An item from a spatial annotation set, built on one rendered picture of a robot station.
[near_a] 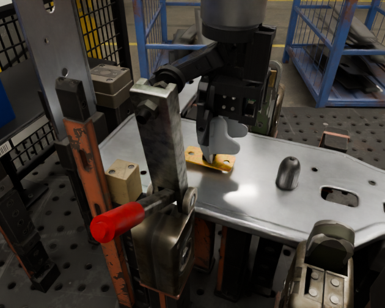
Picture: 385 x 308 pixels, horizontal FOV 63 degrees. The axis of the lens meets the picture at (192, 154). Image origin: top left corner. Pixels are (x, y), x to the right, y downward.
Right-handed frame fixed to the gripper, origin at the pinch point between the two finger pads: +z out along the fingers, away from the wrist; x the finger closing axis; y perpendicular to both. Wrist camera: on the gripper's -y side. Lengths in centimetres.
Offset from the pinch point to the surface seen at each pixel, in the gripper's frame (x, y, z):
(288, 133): 59, 11, 32
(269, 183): -1.2, 10.4, 2.5
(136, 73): 216, -145, 103
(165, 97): -17.4, 1.5, -18.7
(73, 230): -2.5, -33.1, 32.8
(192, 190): -13.8, 2.5, -5.0
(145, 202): -20.1, 0.1, -8.4
